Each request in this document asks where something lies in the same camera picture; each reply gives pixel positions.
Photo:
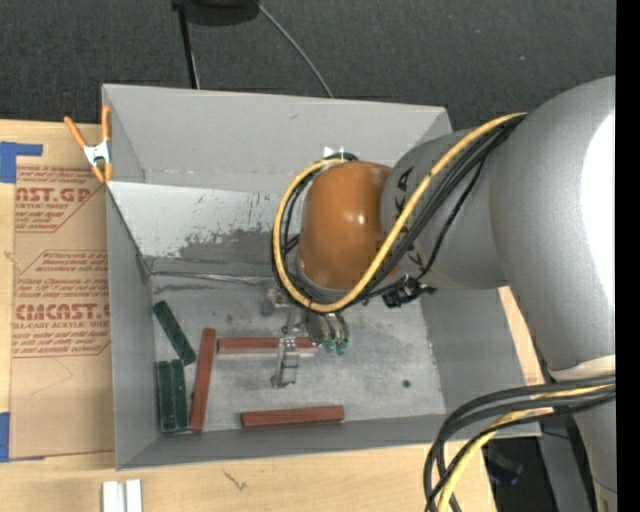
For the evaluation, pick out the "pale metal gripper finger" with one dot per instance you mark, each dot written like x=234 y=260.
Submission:
x=278 y=372
x=292 y=367

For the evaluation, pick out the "red-brown flat block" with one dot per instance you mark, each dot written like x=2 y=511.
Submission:
x=247 y=344
x=292 y=416
x=203 y=380

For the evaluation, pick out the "dark green flat block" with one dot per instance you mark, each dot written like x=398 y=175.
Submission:
x=174 y=332
x=164 y=397
x=180 y=395

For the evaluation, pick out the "grey metal bin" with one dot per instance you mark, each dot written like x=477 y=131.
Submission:
x=240 y=145

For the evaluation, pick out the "brown cardboard board red print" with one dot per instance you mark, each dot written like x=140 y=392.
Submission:
x=55 y=280

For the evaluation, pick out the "black cylinder on white bracket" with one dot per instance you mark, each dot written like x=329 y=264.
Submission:
x=400 y=294

